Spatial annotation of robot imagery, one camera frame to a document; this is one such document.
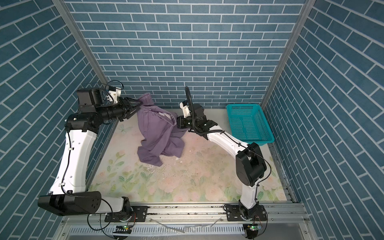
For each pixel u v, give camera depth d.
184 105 0.75
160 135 0.84
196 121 0.65
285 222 0.75
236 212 0.74
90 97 0.48
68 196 0.37
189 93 0.61
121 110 0.58
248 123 1.12
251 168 0.48
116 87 0.63
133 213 0.72
